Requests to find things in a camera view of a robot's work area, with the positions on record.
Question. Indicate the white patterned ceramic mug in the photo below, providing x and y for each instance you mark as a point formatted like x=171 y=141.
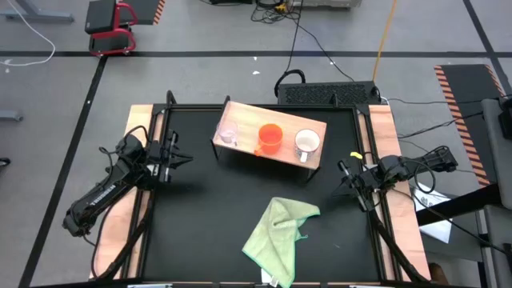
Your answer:
x=307 y=141

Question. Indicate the black floor object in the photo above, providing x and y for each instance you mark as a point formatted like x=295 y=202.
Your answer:
x=4 y=162

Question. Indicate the grey metal table leg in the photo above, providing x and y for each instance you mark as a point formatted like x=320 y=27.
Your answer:
x=40 y=17

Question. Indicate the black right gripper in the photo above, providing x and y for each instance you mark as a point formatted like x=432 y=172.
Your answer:
x=362 y=180

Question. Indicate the black metal beam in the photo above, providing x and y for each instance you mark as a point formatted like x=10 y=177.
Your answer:
x=460 y=204

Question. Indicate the black table frame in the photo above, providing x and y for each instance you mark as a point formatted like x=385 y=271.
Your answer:
x=200 y=106

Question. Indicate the black perforated computer case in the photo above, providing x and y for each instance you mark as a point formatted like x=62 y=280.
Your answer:
x=320 y=94

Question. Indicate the red frame black stool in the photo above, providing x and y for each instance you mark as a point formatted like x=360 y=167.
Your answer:
x=100 y=16

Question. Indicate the clear plastic cup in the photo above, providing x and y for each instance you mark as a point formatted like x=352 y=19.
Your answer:
x=227 y=132

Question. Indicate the black box device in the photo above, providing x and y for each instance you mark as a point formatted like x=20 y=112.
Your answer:
x=506 y=124

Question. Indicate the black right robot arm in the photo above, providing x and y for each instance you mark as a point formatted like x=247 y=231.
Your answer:
x=424 y=162

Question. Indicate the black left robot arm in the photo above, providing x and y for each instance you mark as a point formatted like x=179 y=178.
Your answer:
x=100 y=200

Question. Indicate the black floor device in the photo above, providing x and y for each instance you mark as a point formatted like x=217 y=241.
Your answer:
x=230 y=2

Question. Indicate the grey metal foot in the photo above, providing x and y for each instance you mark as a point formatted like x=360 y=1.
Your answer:
x=10 y=116

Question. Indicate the grey equipment box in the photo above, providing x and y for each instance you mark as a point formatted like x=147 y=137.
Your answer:
x=328 y=3

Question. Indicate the yellow tape tag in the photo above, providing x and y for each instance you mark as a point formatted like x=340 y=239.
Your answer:
x=356 y=155

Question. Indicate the light wooden side board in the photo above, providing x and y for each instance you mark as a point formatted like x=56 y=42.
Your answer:
x=384 y=120
x=114 y=244

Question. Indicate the white paper sheet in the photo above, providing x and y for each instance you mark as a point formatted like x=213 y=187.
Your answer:
x=438 y=232

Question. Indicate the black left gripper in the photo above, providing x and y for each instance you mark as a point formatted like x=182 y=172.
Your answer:
x=168 y=156

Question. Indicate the grey metal cabinet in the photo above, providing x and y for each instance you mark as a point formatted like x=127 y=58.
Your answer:
x=494 y=160

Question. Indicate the large hazard striped black mat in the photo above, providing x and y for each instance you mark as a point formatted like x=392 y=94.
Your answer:
x=468 y=92

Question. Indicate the orange plastic mug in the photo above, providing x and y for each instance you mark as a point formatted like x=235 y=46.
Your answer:
x=270 y=136

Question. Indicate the small hazard striped black panel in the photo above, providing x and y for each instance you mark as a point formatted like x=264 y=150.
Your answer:
x=146 y=10

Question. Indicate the green microfiber cloth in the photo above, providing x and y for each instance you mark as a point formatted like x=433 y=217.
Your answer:
x=276 y=236

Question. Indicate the wooden shelf with black legs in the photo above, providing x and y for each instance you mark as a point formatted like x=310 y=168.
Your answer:
x=248 y=120

